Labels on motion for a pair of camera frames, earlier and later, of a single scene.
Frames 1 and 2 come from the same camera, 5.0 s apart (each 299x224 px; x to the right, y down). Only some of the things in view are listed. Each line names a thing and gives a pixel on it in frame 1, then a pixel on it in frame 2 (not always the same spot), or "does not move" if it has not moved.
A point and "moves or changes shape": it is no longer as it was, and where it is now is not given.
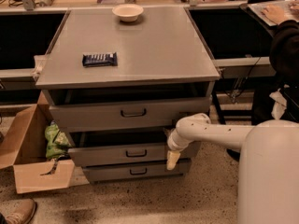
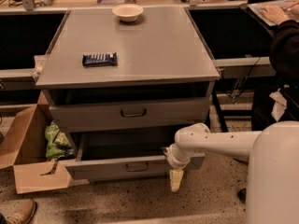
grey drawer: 99,148 moves or changes shape
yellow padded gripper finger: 168,130 to 166,150
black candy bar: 97,60 does not move
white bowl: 127,12 does not move
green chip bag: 58,145 does not move
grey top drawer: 84,108 does not move
